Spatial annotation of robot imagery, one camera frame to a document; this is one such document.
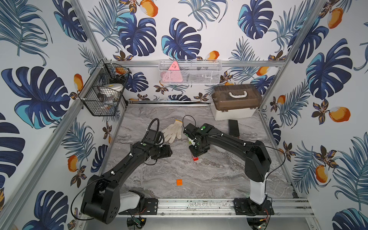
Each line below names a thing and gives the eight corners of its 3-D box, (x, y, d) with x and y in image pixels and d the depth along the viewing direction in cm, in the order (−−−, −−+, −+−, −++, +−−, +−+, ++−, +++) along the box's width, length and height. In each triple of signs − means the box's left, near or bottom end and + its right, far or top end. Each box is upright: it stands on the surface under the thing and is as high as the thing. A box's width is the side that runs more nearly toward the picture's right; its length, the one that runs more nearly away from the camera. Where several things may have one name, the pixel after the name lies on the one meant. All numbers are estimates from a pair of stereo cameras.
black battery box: (229, 135, 105) (230, 134, 103) (228, 121, 114) (229, 119, 112) (238, 136, 105) (239, 135, 103) (237, 122, 113) (237, 120, 111)
